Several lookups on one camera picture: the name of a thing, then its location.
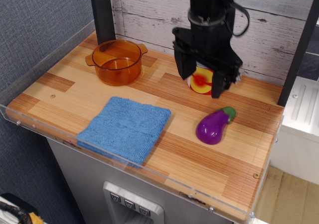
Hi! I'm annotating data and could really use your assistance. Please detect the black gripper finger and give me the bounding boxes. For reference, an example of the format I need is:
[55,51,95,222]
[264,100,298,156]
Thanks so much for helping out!
[174,47,196,80]
[211,71,232,98]

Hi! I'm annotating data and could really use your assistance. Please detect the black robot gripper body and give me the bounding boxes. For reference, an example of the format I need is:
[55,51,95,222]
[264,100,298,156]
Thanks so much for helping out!
[172,21,243,84]

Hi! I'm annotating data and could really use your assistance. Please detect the purple toy eggplant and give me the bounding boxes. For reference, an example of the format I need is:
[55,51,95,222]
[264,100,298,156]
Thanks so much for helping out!
[195,107,236,145]

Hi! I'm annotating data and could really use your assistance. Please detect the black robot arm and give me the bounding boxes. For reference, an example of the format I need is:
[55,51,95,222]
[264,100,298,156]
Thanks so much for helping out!
[172,0,243,98]

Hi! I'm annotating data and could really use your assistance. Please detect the blue folded cloth napkin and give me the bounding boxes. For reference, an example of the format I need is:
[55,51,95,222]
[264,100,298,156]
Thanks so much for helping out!
[77,97,171,168]

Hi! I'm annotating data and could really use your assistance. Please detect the red peach can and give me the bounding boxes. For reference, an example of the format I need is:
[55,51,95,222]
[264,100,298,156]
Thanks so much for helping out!
[187,65,214,95]

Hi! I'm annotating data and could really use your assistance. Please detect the amber glass pot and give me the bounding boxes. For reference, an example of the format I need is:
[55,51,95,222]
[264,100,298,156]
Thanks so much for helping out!
[85,40,148,86]

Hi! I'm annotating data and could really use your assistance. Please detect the white ribbed side unit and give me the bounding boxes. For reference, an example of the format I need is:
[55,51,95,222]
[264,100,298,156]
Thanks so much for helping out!
[270,77,319,184]

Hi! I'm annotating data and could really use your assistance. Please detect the clear acrylic table guard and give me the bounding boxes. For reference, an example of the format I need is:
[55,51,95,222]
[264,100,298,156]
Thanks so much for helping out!
[5,19,283,223]

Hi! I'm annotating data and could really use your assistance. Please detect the silver toy fridge cabinet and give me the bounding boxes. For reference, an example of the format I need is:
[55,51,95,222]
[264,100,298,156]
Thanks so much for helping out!
[48,139,231,224]

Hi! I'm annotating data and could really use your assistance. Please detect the black yellow object corner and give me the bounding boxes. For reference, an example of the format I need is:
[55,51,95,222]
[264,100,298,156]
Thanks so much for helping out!
[0,193,45,224]

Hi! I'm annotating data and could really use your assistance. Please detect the dark right frame post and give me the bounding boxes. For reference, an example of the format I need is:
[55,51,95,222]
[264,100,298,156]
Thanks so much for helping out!
[277,0,319,107]

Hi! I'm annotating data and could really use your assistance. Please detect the dark frame post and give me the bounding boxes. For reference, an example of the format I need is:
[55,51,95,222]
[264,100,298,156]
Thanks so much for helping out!
[91,0,116,45]
[277,0,319,107]

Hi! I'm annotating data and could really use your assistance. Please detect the dark left frame post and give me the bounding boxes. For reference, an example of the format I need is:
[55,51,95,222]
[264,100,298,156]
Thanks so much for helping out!
[91,0,116,45]

